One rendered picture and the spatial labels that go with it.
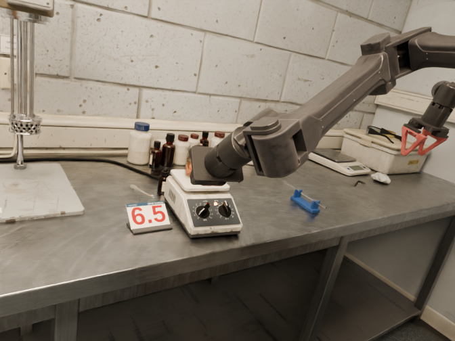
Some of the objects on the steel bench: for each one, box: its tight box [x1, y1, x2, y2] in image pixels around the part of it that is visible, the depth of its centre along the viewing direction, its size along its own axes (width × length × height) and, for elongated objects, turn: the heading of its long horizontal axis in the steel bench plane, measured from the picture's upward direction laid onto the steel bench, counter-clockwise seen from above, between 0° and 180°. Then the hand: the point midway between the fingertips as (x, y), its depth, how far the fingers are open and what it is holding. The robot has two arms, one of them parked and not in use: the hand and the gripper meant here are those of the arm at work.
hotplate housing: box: [164, 176, 242, 238], centre depth 85 cm, size 22×13×8 cm, turn 178°
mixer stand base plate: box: [0, 163, 85, 223], centre depth 82 cm, size 30×20×1 cm, turn 5°
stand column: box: [14, 20, 26, 170], centre depth 80 cm, size 3×3×70 cm
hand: (198, 178), depth 71 cm, fingers closed
